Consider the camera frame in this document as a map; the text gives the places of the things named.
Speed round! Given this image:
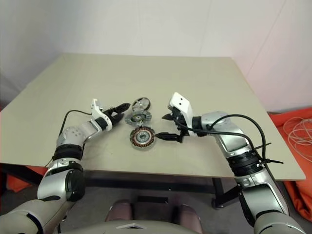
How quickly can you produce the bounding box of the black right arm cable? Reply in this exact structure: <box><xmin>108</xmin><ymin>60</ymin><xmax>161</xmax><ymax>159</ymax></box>
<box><xmin>174</xmin><ymin>114</ymin><xmax>285</xmax><ymax>169</ymax></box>

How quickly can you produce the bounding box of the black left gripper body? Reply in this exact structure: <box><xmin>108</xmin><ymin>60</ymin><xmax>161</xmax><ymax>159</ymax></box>
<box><xmin>103</xmin><ymin>108</ymin><xmax>117</xmax><ymax>126</ymax></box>

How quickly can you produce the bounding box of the dark maroon rounded shape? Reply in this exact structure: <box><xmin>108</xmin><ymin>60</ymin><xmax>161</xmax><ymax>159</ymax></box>
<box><xmin>105</xmin><ymin>199</ymin><xmax>134</xmax><ymax>222</ymax></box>
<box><xmin>172</xmin><ymin>204</ymin><xmax>204</xmax><ymax>234</ymax></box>

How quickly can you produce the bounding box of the gray motor housing with stator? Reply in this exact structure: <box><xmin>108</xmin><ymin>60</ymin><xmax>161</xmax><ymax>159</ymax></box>
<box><xmin>128</xmin><ymin>126</ymin><xmax>156</xmax><ymax>151</ymax></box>

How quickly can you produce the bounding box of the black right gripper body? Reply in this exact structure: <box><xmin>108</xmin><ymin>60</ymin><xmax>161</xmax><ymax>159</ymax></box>
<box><xmin>170</xmin><ymin>108</ymin><xmax>190</xmax><ymax>143</ymax></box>

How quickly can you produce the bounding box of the large orange beanbag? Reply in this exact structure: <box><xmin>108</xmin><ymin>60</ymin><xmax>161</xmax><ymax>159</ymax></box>
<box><xmin>268</xmin><ymin>111</ymin><xmax>312</xmax><ymax>222</ymax></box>

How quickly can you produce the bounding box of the silver toothed motor disc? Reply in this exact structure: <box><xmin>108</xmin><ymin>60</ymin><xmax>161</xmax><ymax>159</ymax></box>
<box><xmin>124</xmin><ymin>110</ymin><xmax>152</xmax><ymax>127</ymax></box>

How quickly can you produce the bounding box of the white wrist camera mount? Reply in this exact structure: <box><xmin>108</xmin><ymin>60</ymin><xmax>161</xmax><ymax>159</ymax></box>
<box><xmin>167</xmin><ymin>92</ymin><xmax>195</xmax><ymax>137</ymax></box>
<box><xmin>89</xmin><ymin>98</ymin><xmax>113</xmax><ymax>132</ymax></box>

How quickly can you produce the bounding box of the white cable bundle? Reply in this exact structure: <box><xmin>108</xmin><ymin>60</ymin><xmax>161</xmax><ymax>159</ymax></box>
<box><xmin>282</xmin><ymin>116</ymin><xmax>312</xmax><ymax>161</ymax></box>

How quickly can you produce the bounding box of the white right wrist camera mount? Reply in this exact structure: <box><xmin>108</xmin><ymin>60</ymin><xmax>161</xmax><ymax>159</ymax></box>
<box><xmin>167</xmin><ymin>92</ymin><xmax>195</xmax><ymax>137</ymax></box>

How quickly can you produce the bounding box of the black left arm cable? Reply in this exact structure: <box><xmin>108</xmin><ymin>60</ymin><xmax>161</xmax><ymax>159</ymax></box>
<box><xmin>59</xmin><ymin>110</ymin><xmax>95</xmax><ymax>136</ymax></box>

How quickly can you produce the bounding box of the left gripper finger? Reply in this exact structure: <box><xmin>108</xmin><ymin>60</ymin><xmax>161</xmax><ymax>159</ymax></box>
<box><xmin>114</xmin><ymin>112</ymin><xmax>127</xmax><ymax>126</ymax></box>
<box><xmin>114</xmin><ymin>103</ymin><xmax>131</xmax><ymax>114</ymax></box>

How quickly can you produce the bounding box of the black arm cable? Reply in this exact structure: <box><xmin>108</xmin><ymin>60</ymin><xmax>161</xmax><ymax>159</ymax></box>
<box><xmin>59</xmin><ymin>110</ymin><xmax>95</xmax><ymax>136</ymax></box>
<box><xmin>174</xmin><ymin>114</ymin><xmax>285</xmax><ymax>169</ymax></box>

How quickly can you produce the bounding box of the black table frame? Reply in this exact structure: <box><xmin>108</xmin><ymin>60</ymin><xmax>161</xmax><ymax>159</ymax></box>
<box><xmin>0</xmin><ymin>162</ymin><xmax>242</xmax><ymax>209</ymax></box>

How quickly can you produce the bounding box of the round black rotor disc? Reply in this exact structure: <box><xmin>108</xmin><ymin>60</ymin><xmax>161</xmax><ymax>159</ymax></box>
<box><xmin>132</xmin><ymin>97</ymin><xmax>152</xmax><ymax>112</ymax></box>

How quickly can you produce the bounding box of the black rectangular floor plate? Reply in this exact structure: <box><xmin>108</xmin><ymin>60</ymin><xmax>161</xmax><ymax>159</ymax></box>
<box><xmin>137</xmin><ymin>195</ymin><xmax>169</xmax><ymax>204</ymax></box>

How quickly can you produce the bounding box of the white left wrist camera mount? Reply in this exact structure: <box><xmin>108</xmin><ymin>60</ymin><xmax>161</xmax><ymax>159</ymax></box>
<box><xmin>89</xmin><ymin>98</ymin><xmax>113</xmax><ymax>132</ymax></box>

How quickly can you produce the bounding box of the gray robot torso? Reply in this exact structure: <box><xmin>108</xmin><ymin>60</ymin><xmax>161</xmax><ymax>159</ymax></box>
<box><xmin>60</xmin><ymin>220</ymin><xmax>203</xmax><ymax>234</ymax></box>

